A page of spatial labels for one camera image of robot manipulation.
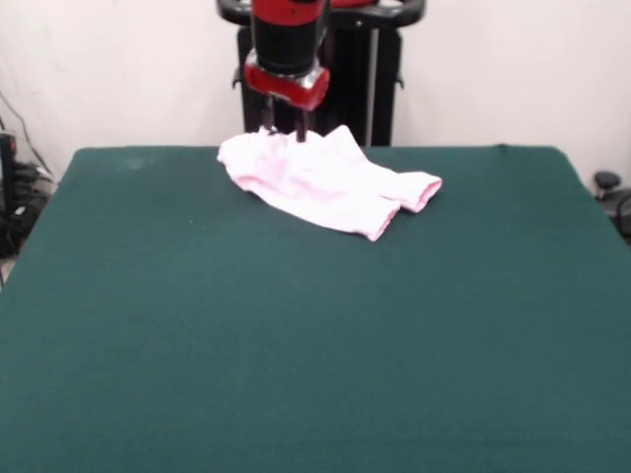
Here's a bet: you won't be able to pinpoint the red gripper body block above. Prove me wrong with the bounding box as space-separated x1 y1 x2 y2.
243 61 331 111

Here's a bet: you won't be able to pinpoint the black robot pedestal with handle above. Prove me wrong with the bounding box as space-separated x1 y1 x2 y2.
215 0 427 148

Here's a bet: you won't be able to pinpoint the black electronics box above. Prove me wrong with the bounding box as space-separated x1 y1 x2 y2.
0 131 19 221

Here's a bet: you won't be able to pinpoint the dark green table cloth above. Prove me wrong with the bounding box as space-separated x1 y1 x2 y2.
0 144 631 473

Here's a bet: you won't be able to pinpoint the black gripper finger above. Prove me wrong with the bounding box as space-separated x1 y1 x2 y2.
294 104 311 145
262 95 278 138

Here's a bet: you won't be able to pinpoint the pink child's pants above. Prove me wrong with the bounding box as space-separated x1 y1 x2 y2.
216 124 444 243

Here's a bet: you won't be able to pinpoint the black office chair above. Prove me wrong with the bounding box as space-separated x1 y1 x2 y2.
593 169 631 247

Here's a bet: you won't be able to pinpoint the grey wall cable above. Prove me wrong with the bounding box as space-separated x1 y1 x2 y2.
0 91 54 173

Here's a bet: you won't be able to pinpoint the black bag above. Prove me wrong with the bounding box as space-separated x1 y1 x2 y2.
0 202 39 258

